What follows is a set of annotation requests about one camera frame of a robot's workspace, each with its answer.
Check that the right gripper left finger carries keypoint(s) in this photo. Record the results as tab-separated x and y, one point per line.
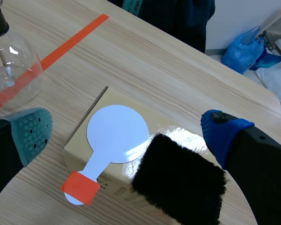
18	138

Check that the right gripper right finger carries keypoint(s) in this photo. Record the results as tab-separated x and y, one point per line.
255	164

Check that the black fur patch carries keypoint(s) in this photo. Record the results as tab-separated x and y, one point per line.
178	180

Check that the clear glass flask with stopper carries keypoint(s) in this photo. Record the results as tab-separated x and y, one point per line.
9	58

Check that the white plastic bag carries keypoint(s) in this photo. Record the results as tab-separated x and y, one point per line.
276	82

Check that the brown cardboard box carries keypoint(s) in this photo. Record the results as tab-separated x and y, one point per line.
121	168

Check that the blue plastic bag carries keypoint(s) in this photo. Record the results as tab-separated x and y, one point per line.
244	50

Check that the person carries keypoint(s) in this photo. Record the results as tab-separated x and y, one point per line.
178	18

